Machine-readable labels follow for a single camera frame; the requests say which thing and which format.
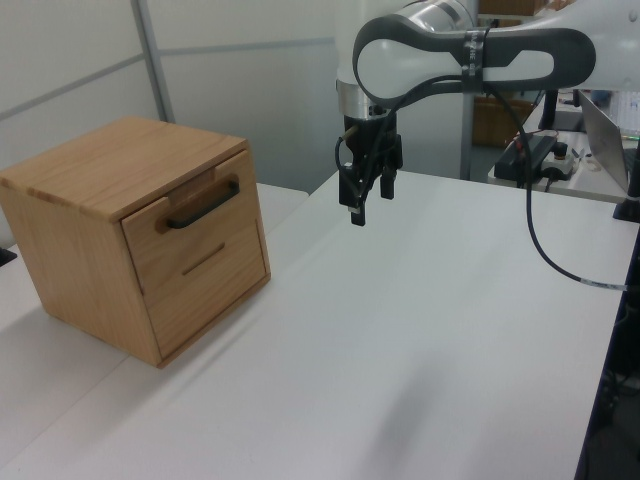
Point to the emergency stop button box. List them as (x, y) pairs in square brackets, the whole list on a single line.
[(562, 161)]

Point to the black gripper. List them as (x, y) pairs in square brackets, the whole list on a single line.
[(372, 142)]

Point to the black monitor stand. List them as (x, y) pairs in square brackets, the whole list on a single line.
[(550, 112)]

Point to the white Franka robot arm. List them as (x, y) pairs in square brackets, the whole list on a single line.
[(400, 55)]

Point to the black power box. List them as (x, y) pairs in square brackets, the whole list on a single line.
[(537, 149)]

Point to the grey partition post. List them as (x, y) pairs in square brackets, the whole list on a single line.
[(157, 60)]

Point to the brown cardboard box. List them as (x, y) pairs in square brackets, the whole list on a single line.
[(500, 125)]

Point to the wooden cabinet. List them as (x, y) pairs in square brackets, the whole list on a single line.
[(75, 170)]

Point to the small scissors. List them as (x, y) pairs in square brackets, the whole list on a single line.
[(578, 153)]

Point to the wooden drawer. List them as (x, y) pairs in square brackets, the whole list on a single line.
[(210, 250)]

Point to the silver laptop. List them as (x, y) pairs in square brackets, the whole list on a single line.
[(605, 135)]

